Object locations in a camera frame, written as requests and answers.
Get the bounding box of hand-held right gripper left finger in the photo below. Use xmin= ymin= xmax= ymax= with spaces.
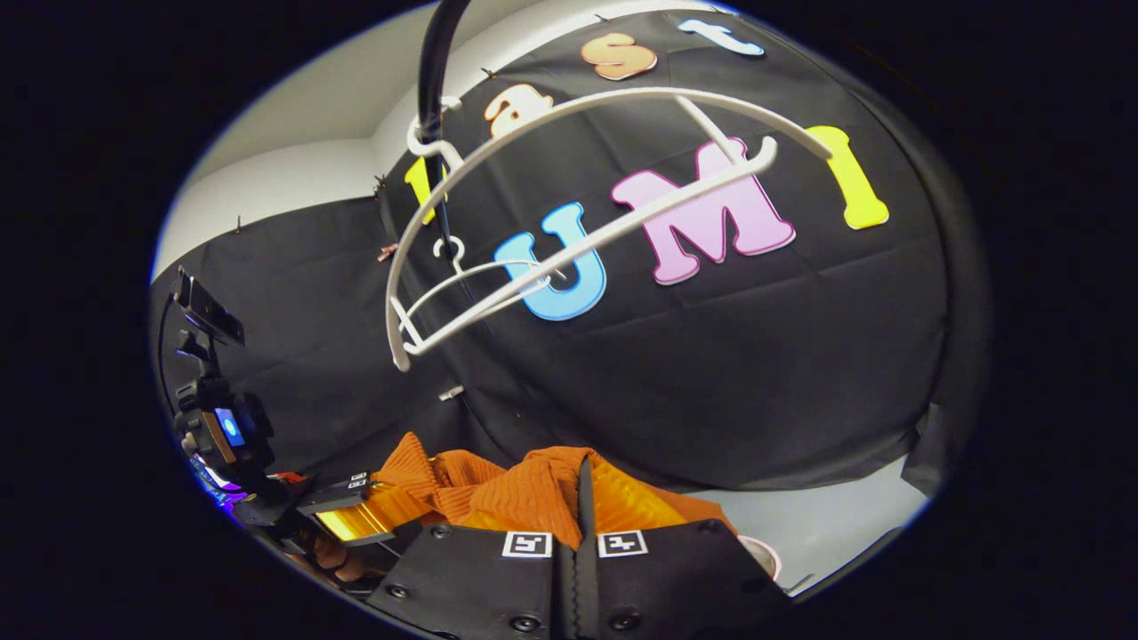
xmin=369 ymin=455 xmax=588 ymax=640

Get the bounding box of pink white laundry hamper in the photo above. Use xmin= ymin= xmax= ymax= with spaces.
xmin=736 ymin=533 xmax=783 ymax=580

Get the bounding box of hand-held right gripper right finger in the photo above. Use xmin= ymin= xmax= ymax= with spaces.
xmin=576 ymin=455 xmax=794 ymax=640

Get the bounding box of black metal clothes rack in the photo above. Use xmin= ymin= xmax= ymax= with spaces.
xmin=416 ymin=0 xmax=485 ymax=312

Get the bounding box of orange corduroy jacket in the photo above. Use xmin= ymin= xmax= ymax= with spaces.
xmin=369 ymin=433 xmax=739 ymax=552

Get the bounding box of white plastic clothes hanger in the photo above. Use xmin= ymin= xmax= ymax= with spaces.
xmin=405 ymin=236 xmax=554 ymax=352
xmin=387 ymin=87 xmax=834 ymax=372

